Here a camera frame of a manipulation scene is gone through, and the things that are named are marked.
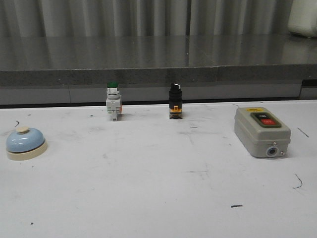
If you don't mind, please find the blue and cream call bell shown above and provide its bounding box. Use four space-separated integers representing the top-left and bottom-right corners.
6 126 48 161

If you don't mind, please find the grey stone counter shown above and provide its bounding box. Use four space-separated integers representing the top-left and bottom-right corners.
0 34 317 87

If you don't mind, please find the white object on far counter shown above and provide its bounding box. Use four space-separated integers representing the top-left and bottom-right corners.
288 0 317 38

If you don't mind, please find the black selector switch orange base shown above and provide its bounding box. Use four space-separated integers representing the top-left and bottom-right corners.
169 83 182 119

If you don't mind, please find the green-capped white pushbutton switch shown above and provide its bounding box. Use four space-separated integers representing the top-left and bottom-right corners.
106 81 122 121

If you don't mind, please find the grey on/off switch box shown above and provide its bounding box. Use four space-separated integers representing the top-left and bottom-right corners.
234 107 291 158

